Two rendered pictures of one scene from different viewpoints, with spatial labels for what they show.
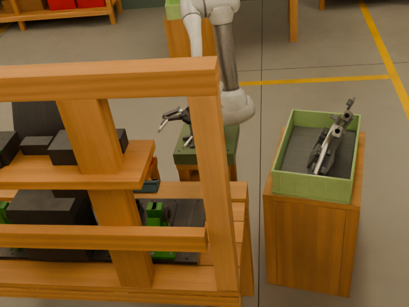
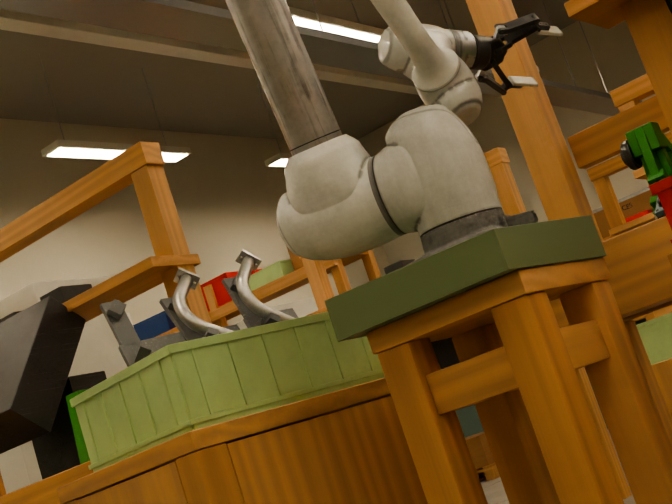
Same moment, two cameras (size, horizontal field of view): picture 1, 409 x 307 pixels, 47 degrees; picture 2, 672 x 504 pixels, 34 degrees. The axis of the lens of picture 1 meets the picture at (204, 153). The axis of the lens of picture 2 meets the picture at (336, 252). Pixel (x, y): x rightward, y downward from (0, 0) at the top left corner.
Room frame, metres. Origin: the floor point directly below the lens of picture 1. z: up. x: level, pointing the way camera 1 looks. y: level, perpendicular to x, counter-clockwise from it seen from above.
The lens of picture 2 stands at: (4.18, 0.53, 0.66)
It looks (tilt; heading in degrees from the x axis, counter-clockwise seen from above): 10 degrees up; 203
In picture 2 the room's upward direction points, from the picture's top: 19 degrees counter-clockwise
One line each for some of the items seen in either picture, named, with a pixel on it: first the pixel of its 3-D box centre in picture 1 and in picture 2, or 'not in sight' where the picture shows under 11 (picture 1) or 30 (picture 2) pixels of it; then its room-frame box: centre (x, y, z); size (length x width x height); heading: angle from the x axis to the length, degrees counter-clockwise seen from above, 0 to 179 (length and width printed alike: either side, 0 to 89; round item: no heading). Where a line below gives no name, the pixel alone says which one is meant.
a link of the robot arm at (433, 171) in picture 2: not in sight; (435, 168); (2.33, -0.02, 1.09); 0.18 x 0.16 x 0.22; 93
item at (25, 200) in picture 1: (56, 222); not in sight; (1.61, 0.73, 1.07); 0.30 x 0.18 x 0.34; 78
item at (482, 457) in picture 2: not in sight; (479, 456); (-6.86, -3.35, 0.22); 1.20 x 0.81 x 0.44; 172
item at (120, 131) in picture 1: (105, 141); not in sight; (1.45, 0.36, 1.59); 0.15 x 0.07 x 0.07; 78
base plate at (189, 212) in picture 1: (97, 227); not in sight; (1.73, 0.60, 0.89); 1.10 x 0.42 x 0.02; 78
